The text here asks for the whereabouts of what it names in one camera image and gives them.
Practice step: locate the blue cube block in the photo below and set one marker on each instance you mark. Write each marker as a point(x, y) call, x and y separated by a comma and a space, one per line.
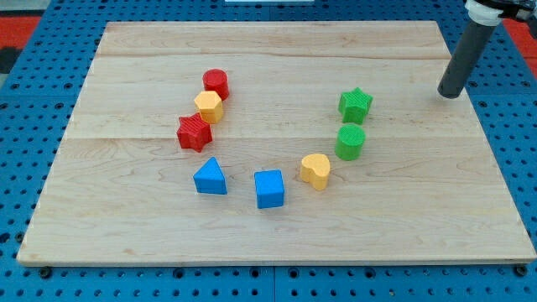
point(269, 186)

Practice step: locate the yellow heart block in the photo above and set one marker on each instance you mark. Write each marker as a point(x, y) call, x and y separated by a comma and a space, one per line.
point(315, 170)

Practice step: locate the wooden board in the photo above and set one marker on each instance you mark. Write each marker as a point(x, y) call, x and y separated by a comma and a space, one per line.
point(426, 188)

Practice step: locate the blue triangle block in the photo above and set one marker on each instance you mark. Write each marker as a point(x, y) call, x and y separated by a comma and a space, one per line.
point(209, 179)

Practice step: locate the yellow hexagon block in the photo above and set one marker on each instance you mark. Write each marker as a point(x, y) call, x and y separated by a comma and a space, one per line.
point(209, 105)

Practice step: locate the red star block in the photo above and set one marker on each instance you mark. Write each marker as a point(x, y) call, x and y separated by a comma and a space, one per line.
point(193, 132)

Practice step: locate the green cylinder block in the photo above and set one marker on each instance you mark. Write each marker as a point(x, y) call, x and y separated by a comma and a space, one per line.
point(349, 141)

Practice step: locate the red cylinder block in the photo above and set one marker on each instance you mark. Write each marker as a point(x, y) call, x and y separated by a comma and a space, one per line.
point(216, 80)

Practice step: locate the green star block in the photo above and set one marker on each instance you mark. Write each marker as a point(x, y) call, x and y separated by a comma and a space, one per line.
point(354, 106)

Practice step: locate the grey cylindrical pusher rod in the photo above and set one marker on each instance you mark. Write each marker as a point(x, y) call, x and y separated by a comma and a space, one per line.
point(467, 53)

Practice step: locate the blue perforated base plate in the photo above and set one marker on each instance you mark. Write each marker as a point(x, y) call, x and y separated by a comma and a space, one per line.
point(54, 43)

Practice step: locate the white rod mount collar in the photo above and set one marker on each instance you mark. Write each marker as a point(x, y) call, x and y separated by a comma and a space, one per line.
point(483, 14)

